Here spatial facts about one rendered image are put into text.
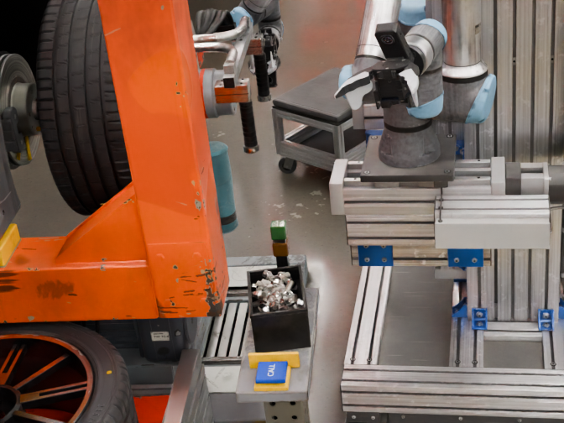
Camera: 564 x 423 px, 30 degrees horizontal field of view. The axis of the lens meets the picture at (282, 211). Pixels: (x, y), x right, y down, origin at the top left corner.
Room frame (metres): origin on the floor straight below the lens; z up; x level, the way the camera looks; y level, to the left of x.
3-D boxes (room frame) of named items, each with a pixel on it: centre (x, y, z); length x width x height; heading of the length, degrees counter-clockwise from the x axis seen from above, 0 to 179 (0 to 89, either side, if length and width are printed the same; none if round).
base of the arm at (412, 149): (2.32, -0.33, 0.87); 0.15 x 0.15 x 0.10
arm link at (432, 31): (2.02, -0.33, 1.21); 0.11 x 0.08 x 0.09; 153
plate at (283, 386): (1.96, 0.07, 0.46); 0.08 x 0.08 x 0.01; 82
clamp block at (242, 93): (2.59, 0.09, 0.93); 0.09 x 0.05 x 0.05; 82
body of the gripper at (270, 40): (3.06, -0.01, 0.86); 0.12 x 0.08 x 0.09; 172
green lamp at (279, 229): (2.33, 0.01, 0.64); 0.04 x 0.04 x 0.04; 82
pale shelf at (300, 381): (2.13, 0.04, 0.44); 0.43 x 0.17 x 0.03; 172
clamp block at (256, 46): (2.93, 0.04, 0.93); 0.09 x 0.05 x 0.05; 82
